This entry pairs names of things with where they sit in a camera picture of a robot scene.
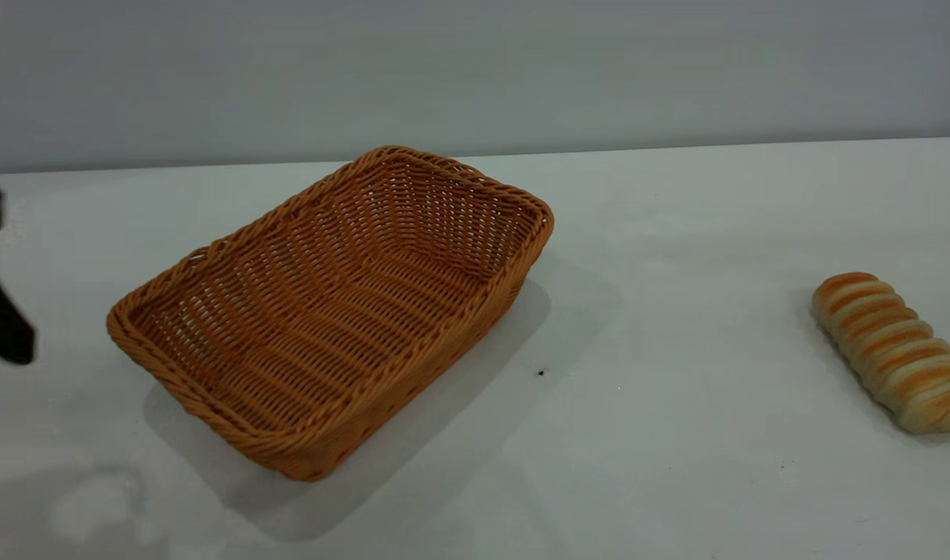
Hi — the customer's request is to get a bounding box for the orange woven wicker basket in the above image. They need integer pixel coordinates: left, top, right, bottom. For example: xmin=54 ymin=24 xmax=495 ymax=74
xmin=107 ymin=145 xmax=555 ymax=482

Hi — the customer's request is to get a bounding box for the ridged golden bread loaf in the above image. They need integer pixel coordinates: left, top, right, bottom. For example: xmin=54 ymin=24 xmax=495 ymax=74
xmin=812 ymin=272 xmax=950 ymax=435

